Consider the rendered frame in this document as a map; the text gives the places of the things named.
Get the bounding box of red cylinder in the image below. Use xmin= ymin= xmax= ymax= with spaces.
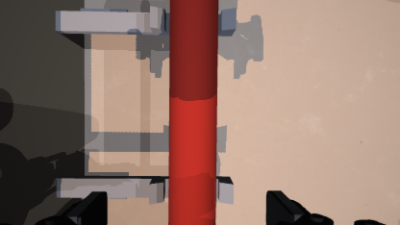
xmin=168 ymin=0 xmax=218 ymax=225

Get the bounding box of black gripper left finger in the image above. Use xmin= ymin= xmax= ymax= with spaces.
xmin=35 ymin=191 xmax=108 ymax=225

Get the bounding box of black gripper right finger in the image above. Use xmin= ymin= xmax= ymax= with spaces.
xmin=266 ymin=190 xmax=386 ymax=225

